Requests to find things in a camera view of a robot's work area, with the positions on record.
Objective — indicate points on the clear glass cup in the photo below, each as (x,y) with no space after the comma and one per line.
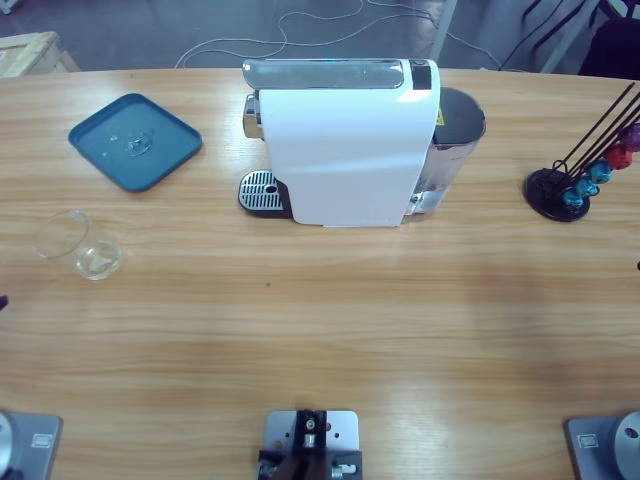
(97,260)

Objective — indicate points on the purple coffee capsule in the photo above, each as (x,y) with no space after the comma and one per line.
(632,134)

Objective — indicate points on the white capsule coffee machine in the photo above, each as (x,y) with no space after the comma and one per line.
(345,150)

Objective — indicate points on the blue coffee capsule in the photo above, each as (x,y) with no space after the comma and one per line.
(586,188)
(600,172)
(571,200)

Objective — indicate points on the red coffee capsule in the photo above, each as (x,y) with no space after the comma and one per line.
(620,157)

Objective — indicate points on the black drip tray silver grille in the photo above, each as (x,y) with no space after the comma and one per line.
(260,192)

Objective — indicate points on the water tank with black lid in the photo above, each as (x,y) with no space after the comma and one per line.
(457,120)

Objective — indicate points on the black capsule holder with rods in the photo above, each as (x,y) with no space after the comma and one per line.
(542,190)

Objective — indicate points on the white metal table leg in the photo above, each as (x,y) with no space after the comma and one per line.
(442,30)

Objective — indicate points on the blue square plastic tray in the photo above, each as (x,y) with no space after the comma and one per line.
(100,135)

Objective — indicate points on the white slanted metal bar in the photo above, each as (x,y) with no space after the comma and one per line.
(570,37)

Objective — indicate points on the light wooden crate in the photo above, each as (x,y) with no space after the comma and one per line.
(30,55)

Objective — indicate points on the black chair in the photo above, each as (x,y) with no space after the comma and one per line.
(615,50)

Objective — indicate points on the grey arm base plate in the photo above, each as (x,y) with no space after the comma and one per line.
(595,442)
(35,440)

